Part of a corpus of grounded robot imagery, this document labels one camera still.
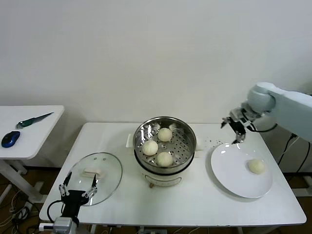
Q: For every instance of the white electric cooker pot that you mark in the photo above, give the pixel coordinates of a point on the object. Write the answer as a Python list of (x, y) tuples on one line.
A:
[(163, 179)]

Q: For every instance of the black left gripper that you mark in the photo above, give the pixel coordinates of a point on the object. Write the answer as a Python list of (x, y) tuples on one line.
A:
[(73, 203)]

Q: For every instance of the white steamed baozi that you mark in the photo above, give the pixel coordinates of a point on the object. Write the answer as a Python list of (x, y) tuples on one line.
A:
[(164, 159), (150, 148), (256, 166), (165, 134)]

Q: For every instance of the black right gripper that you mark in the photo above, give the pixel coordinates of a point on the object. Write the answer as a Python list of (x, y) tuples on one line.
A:
[(239, 128)]

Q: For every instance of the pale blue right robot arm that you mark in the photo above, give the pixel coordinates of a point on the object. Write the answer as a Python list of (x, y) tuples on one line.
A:
[(287, 109)]

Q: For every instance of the white side table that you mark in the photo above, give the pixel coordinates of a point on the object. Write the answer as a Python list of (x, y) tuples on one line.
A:
[(31, 136)]

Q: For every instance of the perforated steel steamer basket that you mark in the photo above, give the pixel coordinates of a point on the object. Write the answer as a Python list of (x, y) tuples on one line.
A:
[(185, 143)]

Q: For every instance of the white plug adapter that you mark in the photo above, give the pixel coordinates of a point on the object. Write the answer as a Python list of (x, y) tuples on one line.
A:
[(28, 206)]

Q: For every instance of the white stand foot bar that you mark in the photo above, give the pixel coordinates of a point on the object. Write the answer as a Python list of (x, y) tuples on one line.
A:
[(302, 192)]

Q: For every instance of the white oval plate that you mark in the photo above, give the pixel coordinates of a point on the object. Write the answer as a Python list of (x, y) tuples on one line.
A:
[(231, 170)]

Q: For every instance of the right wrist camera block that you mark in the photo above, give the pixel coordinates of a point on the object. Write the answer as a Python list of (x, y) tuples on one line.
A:
[(243, 115)]

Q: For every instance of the round glass pot lid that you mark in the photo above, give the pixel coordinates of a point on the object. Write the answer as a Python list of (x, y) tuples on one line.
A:
[(109, 175)]

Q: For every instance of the blue computer mouse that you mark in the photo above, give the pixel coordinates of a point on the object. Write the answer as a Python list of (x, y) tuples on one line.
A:
[(11, 138)]

